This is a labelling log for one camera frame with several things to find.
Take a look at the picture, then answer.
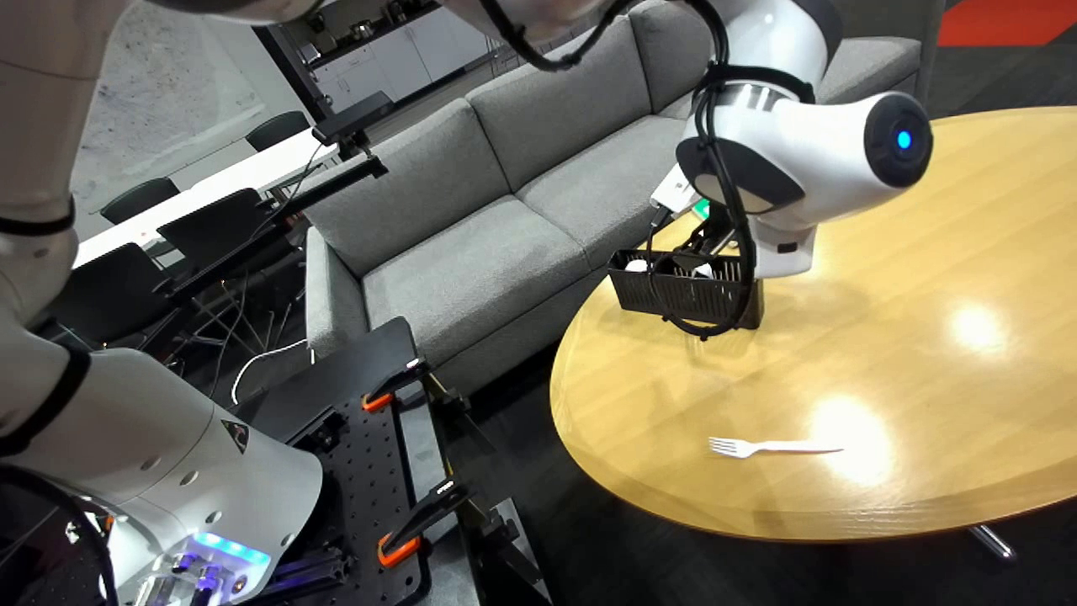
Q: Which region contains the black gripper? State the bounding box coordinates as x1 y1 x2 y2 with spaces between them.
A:
669 213 743 271

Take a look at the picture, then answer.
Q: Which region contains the white plastic fork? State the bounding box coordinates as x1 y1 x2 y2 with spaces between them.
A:
706 433 850 464

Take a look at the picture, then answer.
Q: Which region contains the black cutlery holder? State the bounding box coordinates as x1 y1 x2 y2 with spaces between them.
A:
607 247 767 336

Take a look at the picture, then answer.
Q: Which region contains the grey fabric sofa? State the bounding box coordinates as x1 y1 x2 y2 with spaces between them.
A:
300 0 935 400

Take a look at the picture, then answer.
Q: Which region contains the black clamp with orange grip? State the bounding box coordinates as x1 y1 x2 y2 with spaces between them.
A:
356 354 476 422
374 479 505 571

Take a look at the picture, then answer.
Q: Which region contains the orange armchair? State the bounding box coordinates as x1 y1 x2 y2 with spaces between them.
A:
932 0 1077 51

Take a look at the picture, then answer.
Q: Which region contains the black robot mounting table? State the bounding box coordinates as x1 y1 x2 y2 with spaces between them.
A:
239 318 557 606

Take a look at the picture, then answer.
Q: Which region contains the chrome table base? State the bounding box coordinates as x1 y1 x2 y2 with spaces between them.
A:
966 523 1020 567

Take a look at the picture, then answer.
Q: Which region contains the black office chair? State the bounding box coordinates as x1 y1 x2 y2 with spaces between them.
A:
244 108 312 154
98 174 183 227
49 240 174 346
155 185 280 282

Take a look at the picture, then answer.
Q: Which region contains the white office desk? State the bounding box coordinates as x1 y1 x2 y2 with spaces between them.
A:
70 124 342 275

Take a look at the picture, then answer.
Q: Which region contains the grey cabinet with black frame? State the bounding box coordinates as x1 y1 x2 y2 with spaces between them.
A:
250 0 509 121

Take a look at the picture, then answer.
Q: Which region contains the black camera on stand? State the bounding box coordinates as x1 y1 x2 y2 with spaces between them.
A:
265 92 395 214

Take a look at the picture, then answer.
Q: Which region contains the white cable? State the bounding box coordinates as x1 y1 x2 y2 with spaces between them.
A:
227 336 309 410

